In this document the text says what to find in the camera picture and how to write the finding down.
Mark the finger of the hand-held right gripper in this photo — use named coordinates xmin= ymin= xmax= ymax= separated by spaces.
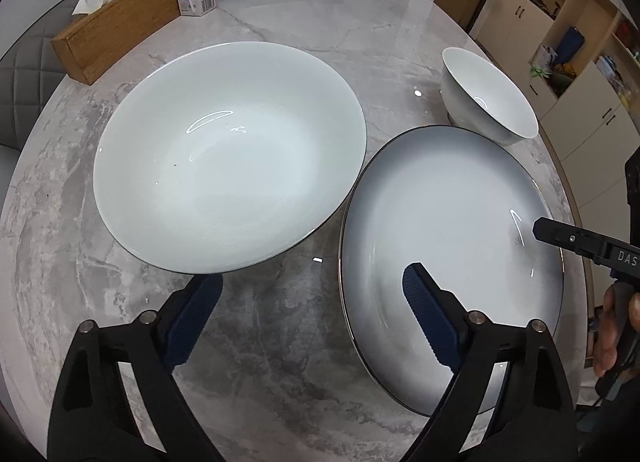
xmin=532 ymin=216 xmax=640 ymax=288

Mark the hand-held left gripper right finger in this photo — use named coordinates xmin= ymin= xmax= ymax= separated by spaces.
xmin=402 ymin=262 xmax=581 ymax=462

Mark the blue bag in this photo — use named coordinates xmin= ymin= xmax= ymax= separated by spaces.
xmin=555 ymin=27 xmax=586 ymax=69

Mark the small white bowl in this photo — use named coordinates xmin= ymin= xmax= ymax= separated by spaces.
xmin=440 ymin=47 xmax=539 ymax=147

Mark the beige storage cabinet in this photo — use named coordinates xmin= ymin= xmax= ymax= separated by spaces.
xmin=467 ymin=0 xmax=640 ymax=243

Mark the grey gradient plate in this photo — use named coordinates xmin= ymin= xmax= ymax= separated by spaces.
xmin=339 ymin=126 xmax=566 ymax=418

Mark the grey quilted chair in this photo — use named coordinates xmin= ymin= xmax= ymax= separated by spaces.
xmin=0 ymin=0 xmax=88 ymax=203

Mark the person's right hand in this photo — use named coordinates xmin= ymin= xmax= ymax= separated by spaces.
xmin=592 ymin=286 xmax=640 ymax=379

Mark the dark olive bag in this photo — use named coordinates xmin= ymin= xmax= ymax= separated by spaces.
xmin=550 ymin=69 xmax=577 ymax=99

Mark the wooden tissue box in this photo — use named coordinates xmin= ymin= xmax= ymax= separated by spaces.
xmin=50 ymin=0 xmax=181 ymax=86

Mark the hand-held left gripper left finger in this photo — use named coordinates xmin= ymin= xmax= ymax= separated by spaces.
xmin=47 ymin=273 xmax=226 ymax=462

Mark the large white bowl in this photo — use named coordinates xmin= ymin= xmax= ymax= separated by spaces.
xmin=92 ymin=41 xmax=368 ymax=275

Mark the white bag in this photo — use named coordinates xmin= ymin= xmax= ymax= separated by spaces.
xmin=530 ymin=44 xmax=558 ymax=74

